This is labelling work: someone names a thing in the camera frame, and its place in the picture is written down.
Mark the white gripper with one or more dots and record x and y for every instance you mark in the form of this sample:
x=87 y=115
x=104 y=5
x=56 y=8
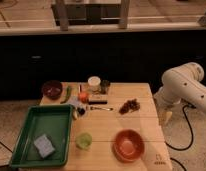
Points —
x=164 y=115

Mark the dark red grape bunch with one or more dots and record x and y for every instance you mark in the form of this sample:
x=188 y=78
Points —
x=130 y=105

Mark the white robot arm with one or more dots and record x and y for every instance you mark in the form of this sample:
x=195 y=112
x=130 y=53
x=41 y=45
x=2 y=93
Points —
x=180 y=83

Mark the red bowl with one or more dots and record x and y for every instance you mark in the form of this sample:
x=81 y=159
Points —
x=128 y=146

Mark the dark maroon bowl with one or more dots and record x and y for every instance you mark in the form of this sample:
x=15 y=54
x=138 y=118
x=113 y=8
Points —
x=52 y=89

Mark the dark glass jar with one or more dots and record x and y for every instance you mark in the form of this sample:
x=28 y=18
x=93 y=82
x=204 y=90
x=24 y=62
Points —
x=105 y=84

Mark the metal spoon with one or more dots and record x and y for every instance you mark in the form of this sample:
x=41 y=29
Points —
x=98 y=108

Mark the black brush block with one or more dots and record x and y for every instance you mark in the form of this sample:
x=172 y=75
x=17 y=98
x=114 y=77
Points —
x=97 y=99

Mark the white lidded container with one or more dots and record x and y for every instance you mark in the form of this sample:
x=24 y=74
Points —
x=94 y=83

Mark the orange fruit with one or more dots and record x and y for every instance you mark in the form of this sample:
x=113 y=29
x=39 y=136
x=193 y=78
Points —
x=83 y=97

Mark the green cup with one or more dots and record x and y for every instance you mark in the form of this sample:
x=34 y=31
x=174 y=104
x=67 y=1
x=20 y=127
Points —
x=83 y=141

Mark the white cloth with dark object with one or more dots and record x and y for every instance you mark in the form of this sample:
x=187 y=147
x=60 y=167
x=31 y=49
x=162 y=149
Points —
x=78 y=107

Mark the green plastic tray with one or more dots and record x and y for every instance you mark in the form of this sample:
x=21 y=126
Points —
x=54 y=124

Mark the blue grey sponge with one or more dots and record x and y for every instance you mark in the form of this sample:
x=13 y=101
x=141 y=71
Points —
x=44 y=146

